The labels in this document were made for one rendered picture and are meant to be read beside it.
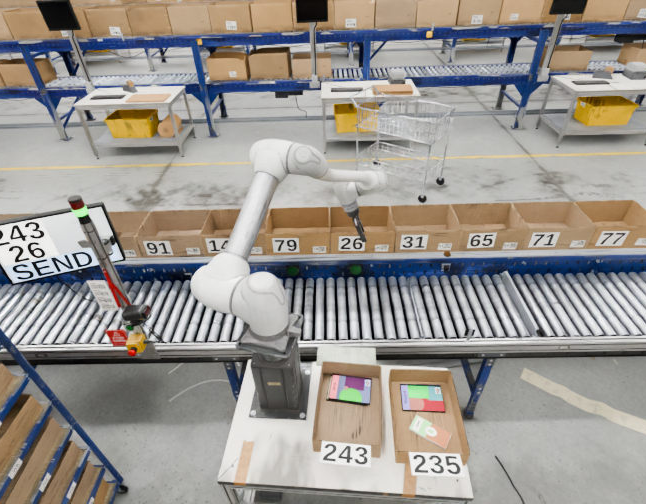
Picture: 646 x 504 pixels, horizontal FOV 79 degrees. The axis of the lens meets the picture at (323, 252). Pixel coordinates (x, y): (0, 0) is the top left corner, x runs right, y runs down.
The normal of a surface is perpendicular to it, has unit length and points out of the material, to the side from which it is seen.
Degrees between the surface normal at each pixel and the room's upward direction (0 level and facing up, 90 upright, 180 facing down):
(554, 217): 89
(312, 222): 89
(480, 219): 89
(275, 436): 0
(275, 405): 90
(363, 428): 1
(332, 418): 1
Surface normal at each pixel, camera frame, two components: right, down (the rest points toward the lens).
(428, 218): -0.01, 0.62
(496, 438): -0.03, -0.78
